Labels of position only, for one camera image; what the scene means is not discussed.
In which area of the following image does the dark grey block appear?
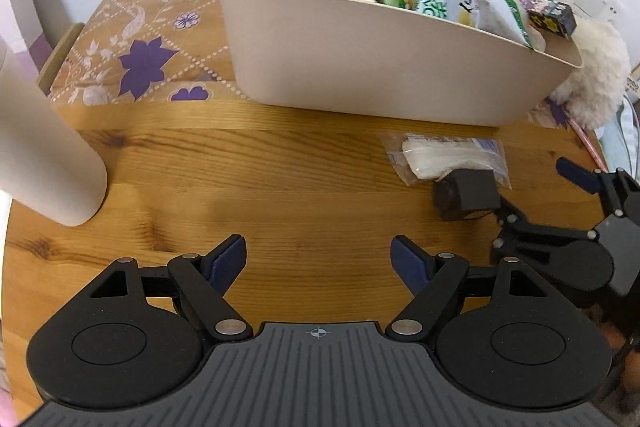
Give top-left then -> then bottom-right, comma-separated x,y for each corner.
432,169 -> 501,222

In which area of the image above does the clear bag of white items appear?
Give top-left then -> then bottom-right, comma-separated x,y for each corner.
381,133 -> 512,188

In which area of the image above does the dark printed small box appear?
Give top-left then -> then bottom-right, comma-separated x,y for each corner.
517,0 -> 577,38

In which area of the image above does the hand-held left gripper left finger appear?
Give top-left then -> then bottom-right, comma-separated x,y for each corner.
87,234 -> 251,341

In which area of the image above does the green white snack packet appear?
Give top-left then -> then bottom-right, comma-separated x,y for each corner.
400,0 -> 533,50

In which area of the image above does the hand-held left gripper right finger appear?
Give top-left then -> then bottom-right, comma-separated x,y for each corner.
387,234 -> 553,341

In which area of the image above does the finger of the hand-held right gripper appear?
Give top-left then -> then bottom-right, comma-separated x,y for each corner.
491,196 -> 599,265
556,158 -> 640,219

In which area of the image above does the beige storage bin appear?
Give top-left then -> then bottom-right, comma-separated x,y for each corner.
216,0 -> 585,128

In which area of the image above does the white fluffy plush toy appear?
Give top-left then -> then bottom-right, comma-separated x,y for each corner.
550,18 -> 632,130

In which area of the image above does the floral table mat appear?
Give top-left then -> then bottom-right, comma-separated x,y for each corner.
47,0 -> 573,130

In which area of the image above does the light blue striped shirt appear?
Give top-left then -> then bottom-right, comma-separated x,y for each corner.
595,97 -> 640,172

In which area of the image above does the white thermos bottle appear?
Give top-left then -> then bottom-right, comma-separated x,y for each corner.
0,38 -> 108,228

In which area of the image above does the pink thin tube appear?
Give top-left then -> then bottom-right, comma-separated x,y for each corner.
567,114 -> 608,170

